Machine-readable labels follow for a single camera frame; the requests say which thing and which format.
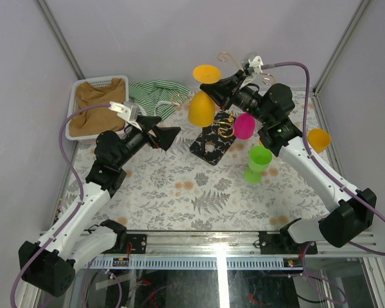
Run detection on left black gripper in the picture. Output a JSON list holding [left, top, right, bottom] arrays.
[[116, 115, 181, 169]]

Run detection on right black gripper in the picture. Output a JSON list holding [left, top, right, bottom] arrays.
[[201, 71, 272, 126]]

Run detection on pink plastic wine glass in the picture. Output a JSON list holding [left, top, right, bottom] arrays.
[[234, 113, 255, 140]]

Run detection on gold wine glass rack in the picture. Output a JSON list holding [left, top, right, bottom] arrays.
[[190, 63, 276, 166]]

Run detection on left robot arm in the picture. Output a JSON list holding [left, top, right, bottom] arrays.
[[19, 115, 181, 297]]

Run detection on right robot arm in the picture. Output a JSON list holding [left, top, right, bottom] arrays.
[[200, 70, 377, 253]]

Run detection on green plastic wine glass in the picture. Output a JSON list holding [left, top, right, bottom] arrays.
[[244, 145, 273, 184]]

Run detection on green striped cloth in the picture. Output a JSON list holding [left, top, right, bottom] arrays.
[[128, 80, 191, 120]]

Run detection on brown cloth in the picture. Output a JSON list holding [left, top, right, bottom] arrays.
[[69, 78, 126, 137]]

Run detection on aluminium front rail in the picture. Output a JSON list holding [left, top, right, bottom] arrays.
[[127, 230, 380, 258]]

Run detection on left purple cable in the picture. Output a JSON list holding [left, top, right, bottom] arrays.
[[9, 103, 111, 308]]

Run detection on purple cable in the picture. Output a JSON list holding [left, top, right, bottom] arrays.
[[9, 103, 111, 308], [261, 61, 385, 302]]

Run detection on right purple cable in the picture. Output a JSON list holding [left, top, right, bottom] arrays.
[[261, 61, 385, 302]]

